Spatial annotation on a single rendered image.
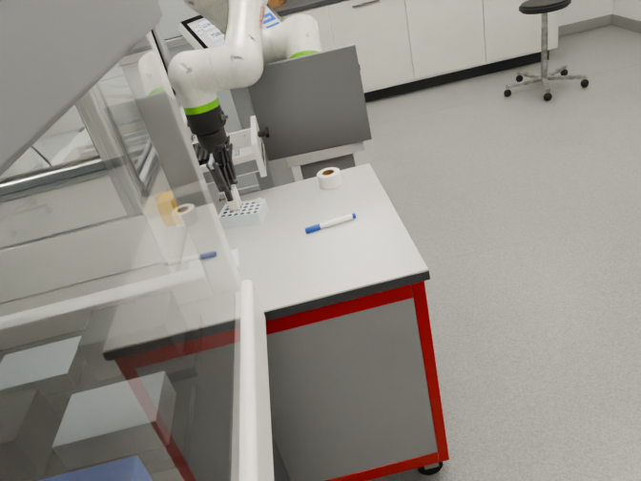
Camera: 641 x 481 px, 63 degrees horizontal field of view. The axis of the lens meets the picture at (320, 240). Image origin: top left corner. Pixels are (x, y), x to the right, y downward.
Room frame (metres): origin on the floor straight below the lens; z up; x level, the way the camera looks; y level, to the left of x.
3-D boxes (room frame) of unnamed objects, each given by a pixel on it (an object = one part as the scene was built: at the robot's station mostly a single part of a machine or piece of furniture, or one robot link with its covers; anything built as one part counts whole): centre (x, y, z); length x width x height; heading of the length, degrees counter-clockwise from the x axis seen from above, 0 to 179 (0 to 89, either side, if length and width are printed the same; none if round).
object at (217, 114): (1.35, 0.20, 1.07); 0.12 x 0.09 x 0.06; 73
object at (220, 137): (1.35, 0.21, 0.99); 0.08 x 0.07 x 0.09; 163
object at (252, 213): (1.35, 0.20, 0.78); 0.12 x 0.08 x 0.04; 75
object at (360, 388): (1.22, 0.08, 0.38); 0.62 x 0.58 x 0.76; 0
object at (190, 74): (1.35, 0.20, 1.17); 0.13 x 0.11 x 0.14; 78
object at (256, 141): (1.63, 0.12, 0.87); 0.29 x 0.02 x 0.11; 0
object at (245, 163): (1.63, 0.33, 0.86); 0.40 x 0.26 x 0.06; 90
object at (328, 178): (1.44, -0.07, 0.78); 0.07 x 0.07 x 0.04
